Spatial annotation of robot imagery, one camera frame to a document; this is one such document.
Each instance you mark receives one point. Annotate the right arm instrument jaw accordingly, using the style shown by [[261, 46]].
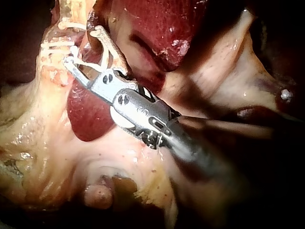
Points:
[[77, 72], [112, 47]]

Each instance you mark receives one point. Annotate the right arm instrument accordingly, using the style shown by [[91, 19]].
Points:
[[133, 102]]

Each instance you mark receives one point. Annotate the white clip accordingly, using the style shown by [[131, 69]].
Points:
[[88, 65], [58, 44], [59, 50], [71, 25]]

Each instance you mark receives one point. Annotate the dark right arm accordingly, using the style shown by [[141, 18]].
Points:
[[202, 157]]

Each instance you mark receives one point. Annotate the thin tube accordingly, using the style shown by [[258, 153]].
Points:
[[87, 51], [69, 12]]

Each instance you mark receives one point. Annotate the dark red liver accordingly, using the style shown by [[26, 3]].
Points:
[[162, 26]]

